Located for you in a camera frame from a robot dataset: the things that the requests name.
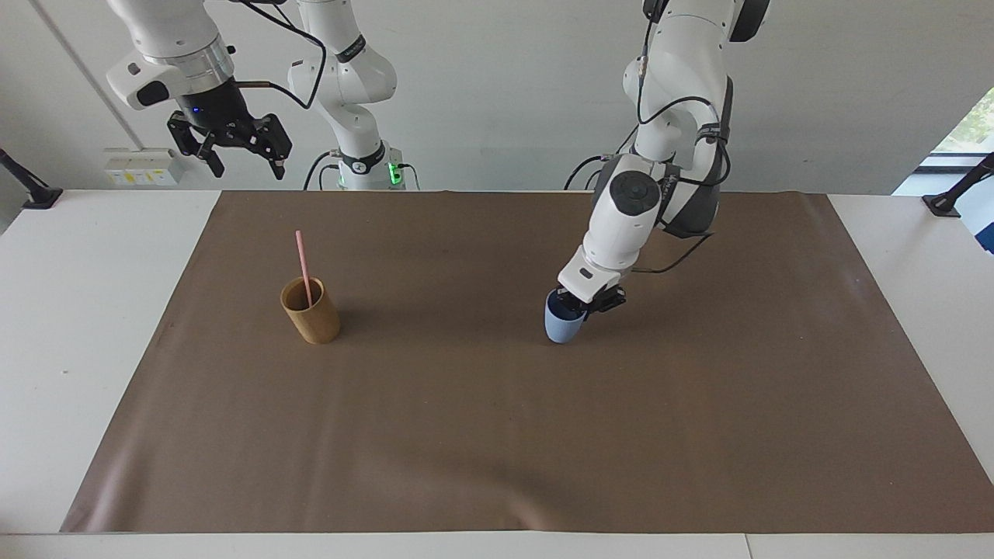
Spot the black stand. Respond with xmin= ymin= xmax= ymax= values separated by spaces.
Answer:
xmin=0 ymin=148 xmax=64 ymax=210
xmin=922 ymin=152 xmax=994 ymax=218

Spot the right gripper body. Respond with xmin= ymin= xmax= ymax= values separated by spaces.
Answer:
xmin=179 ymin=77 xmax=263 ymax=148

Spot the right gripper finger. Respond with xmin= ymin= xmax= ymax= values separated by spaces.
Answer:
xmin=238 ymin=113 xmax=294 ymax=182
xmin=166 ymin=111 xmax=227 ymax=179

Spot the white wall socket box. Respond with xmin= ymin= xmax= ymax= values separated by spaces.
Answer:
xmin=103 ymin=148 xmax=185 ymax=187

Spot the blue cup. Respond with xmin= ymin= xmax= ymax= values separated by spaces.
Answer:
xmin=544 ymin=290 xmax=589 ymax=345

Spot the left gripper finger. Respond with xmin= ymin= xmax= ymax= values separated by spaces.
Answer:
xmin=553 ymin=288 xmax=589 ymax=320
xmin=586 ymin=284 xmax=627 ymax=315

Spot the pink straw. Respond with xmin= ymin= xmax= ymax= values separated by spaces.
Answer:
xmin=294 ymin=230 xmax=315 ymax=308

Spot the window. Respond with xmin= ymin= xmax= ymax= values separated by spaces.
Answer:
xmin=891 ymin=85 xmax=994 ymax=196

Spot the brown bamboo cup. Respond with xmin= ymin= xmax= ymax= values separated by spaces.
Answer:
xmin=280 ymin=276 xmax=342 ymax=346

